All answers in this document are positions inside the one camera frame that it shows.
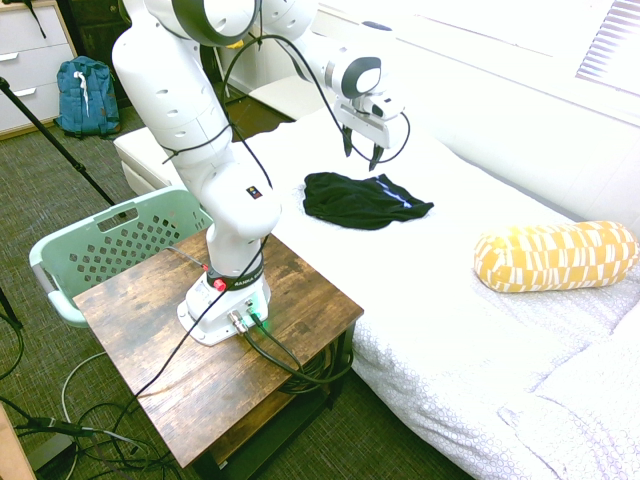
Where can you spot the mint green laundry basket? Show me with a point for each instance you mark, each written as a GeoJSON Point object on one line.
{"type": "Point", "coordinates": [120, 240]}

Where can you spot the yellow white patterned bolster pillow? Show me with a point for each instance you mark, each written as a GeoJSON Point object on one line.
{"type": "Point", "coordinates": [555, 256]}

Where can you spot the white drawer dresser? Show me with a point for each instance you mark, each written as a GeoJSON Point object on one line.
{"type": "Point", "coordinates": [30, 60]}

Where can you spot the light wooden furniture edge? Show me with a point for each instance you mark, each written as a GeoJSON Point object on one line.
{"type": "Point", "coordinates": [14, 445]}

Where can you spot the rustic wooden side table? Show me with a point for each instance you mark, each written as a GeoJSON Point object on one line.
{"type": "Point", "coordinates": [210, 360]}

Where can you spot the black tripod leg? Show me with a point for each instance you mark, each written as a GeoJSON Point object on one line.
{"type": "Point", "coordinates": [55, 145]}
{"type": "Point", "coordinates": [9, 310]}

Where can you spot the blue backpack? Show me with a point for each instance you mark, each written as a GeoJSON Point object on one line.
{"type": "Point", "coordinates": [86, 97]}

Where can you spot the white cushioned bench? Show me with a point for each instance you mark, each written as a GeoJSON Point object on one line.
{"type": "Point", "coordinates": [280, 97]}

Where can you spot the yellow hanging item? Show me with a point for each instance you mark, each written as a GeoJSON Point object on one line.
{"type": "Point", "coordinates": [232, 43]}

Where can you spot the white cushioned ottoman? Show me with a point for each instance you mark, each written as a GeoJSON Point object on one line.
{"type": "Point", "coordinates": [137, 160]}

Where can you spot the black clothing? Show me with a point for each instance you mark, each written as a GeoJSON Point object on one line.
{"type": "Point", "coordinates": [360, 200]}

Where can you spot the white quilted bed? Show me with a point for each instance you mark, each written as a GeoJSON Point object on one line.
{"type": "Point", "coordinates": [475, 325]}

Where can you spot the window blinds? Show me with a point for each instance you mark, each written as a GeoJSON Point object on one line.
{"type": "Point", "coordinates": [607, 45]}

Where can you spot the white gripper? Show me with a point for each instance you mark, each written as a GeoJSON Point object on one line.
{"type": "Point", "coordinates": [362, 125]}

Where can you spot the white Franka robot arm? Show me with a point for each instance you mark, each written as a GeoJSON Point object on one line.
{"type": "Point", "coordinates": [185, 130]}

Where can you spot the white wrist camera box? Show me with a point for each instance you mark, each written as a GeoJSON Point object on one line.
{"type": "Point", "coordinates": [387, 107]}

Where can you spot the red emergency stop button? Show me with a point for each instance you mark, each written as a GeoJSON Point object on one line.
{"type": "Point", "coordinates": [219, 285]}

